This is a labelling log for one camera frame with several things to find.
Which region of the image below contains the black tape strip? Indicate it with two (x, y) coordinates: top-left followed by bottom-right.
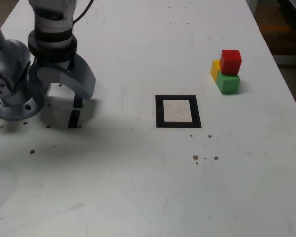
(67, 96), (84, 129)

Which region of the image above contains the brown wooden furniture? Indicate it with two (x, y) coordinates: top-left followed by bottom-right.
(245, 0), (296, 65)

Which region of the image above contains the black tape square outline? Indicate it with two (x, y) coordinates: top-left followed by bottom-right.
(155, 94), (202, 129)

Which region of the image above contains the green cube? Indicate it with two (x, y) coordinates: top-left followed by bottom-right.
(216, 70), (241, 95)

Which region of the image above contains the red cube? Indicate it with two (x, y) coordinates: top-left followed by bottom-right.
(219, 49), (242, 76)

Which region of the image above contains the yellow cube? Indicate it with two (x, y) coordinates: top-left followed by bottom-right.
(210, 60), (222, 82)

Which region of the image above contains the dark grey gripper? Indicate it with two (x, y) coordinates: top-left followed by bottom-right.
(28, 54), (97, 110)

